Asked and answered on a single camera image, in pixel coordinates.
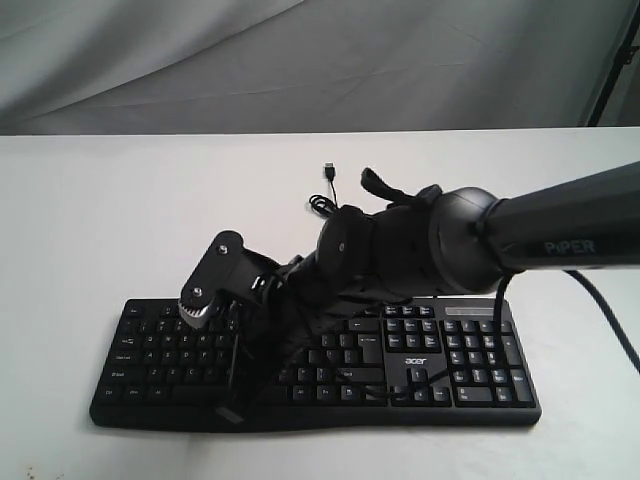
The black acer keyboard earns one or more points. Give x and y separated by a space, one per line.
436 361

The grey backdrop cloth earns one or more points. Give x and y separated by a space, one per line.
216 67

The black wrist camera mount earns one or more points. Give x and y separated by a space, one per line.
227 272

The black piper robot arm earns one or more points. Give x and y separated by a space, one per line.
463 242

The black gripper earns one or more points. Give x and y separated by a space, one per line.
299 303

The black tripod stand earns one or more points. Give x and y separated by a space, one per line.
623 56

